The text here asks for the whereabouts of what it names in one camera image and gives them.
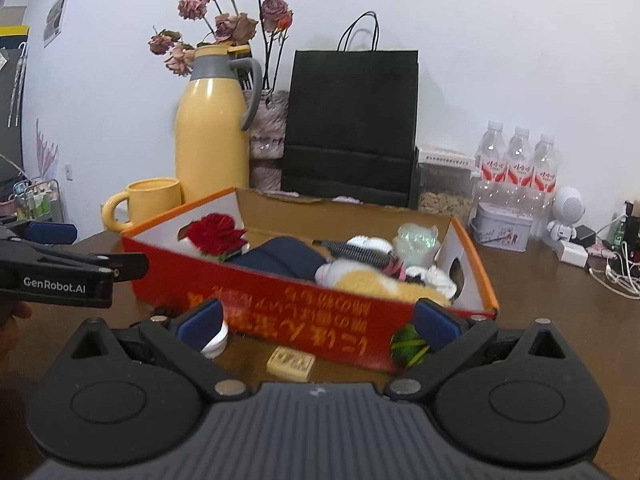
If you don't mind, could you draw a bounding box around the dark small bottle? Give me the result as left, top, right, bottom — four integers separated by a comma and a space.
610, 200, 640, 263

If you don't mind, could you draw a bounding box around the black paper bag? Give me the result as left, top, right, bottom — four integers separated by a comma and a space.
280, 11, 420, 208

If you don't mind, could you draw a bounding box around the translucent green plastic wrap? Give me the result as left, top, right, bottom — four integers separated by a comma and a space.
392, 224, 441, 268

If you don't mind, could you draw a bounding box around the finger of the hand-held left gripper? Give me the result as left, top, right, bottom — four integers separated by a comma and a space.
0, 220, 79, 247
0, 240, 150, 281

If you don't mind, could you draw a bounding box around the navy zipper case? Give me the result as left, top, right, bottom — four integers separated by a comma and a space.
227, 236, 328, 281

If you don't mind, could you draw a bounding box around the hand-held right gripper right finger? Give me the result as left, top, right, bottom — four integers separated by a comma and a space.
382, 298, 576, 403

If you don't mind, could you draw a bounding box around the yellow white plush toy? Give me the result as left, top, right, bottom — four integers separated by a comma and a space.
315, 258, 451, 307

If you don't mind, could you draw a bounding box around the yellow thermos jug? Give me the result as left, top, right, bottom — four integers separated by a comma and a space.
175, 45, 263, 206

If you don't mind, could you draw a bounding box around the white round lid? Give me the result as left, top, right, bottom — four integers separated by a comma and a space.
200, 321, 230, 359

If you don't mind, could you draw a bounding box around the pink fuzzy vase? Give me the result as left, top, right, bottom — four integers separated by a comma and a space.
248, 89, 291, 193

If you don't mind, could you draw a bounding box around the wall picture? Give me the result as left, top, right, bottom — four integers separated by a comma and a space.
42, 0, 71, 48

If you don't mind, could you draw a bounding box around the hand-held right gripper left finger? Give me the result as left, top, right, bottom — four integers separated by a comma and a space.
62, 298, 251, 403

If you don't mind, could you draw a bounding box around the white cable bundle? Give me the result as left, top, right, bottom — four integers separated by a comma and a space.
589, 210, 640, 301

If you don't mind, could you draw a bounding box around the purple flower wall sticker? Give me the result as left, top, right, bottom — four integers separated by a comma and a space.
34, 119, 60, 181

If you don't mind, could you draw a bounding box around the red artificial rose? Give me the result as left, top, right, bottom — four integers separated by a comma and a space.
184, 213, 247, 261

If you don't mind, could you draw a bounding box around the white charger adapter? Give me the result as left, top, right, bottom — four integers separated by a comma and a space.
559, 240, 590, 268

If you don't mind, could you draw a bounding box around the dried pink rose bouquet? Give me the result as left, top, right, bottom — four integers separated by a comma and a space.
148, 0, 295, 91

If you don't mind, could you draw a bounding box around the red cardboard box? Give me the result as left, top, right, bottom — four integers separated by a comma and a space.
120, 186, 501, 373

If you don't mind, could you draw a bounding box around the metal storage rack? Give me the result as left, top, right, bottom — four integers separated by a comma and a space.
0, 177, 65, 226

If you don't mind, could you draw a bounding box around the clear container with nuts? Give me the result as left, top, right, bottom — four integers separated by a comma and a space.
414, 144, 478, 218

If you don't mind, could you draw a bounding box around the yellow mug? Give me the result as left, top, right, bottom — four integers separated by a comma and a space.
101, 177, 183, 233

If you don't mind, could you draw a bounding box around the silver tin box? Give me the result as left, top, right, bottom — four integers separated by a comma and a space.
469, 202, 532, 252

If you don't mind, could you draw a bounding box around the white robot toy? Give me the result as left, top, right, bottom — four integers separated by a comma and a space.
546, 186, 586, 243

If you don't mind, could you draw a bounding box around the person's left hand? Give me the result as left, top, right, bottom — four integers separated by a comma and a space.
0, 290, 34, 376

